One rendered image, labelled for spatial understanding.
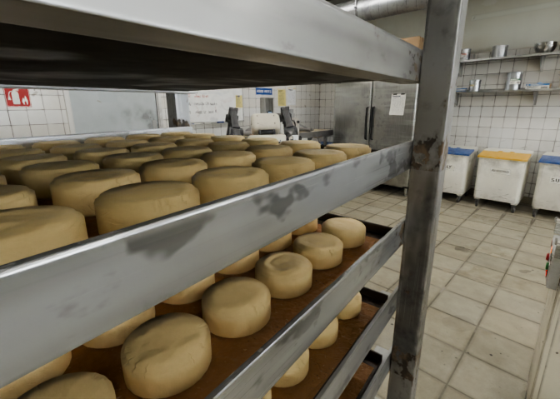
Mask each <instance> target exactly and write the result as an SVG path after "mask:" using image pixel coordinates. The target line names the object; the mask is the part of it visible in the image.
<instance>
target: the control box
mask: <svg viewBox="0 0 560 399"><path fill-rule="evenodd" d="M555 238H557V239H558V240H559V241H560V236H558V235H553V239H552V246H551V248H552V251H551V248H550V252H551V253H550V252H549V253H550V254H549V258H548V261H547V262H549V267H548V270H546V276H545V277H546V288H549V289H553V290H555V291H556V289H557V285H558V279H559V277H560V259H557V258H553V255H554V252H555V248H556V245H554V242H555ZM551 255H552V259H551V261H550V258H551Z"/></svg>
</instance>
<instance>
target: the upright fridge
mask: <svg viewBox="0 0 560 399"><path fill-rule="evenodd" d="M418 90H419V83H415V84H396V83H390V82H380V81H371V82H340V83H335V96H334V118H333V140H332V144H334V143H356V144H364V145H368V146H369V147H370V148H371V149H379V150H382V149H384V148H387V147H392V146H395V145H398V144H400V143H404V142H408V141H412V140H413V139H414V130H415V122H416V114H417V105H418ZM394 93H396V94H401V93H405V94H406V99H405V106H404V112H403V115H389V112H390V107H391V101H392V94H394ZM410 170H411V168H410V169H408V170H407V171H405V172H403V173H401V174H399V175H397V176H395V177H393V178H391V179H390V180H388V181H386V182H384V183H382V184H384V185H389V186H395V187H402V188H404V193H405V194H404V195H403V196H405V197H406V196H407V195H406V194H407V193H408V186H409V178H410Z"/></svg>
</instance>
